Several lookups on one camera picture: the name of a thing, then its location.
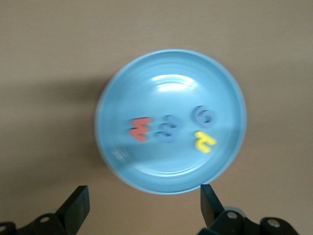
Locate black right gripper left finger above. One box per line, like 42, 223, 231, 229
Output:
29, 185, 90, 235

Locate yellow foam letter r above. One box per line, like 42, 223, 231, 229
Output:
193, 131, 218, 154

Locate blue foam small letter m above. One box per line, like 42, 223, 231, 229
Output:
154, 115, 183, 144

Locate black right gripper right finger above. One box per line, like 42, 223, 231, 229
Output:
197, 184, 261, 235

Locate small blue foam letter b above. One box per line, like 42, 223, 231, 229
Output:
190, 105, 217, 129

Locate blue round plate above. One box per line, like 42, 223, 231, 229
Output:
94, 48, 246, 195

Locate red foam letter w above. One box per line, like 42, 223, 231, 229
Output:
128, 117, 151, 143

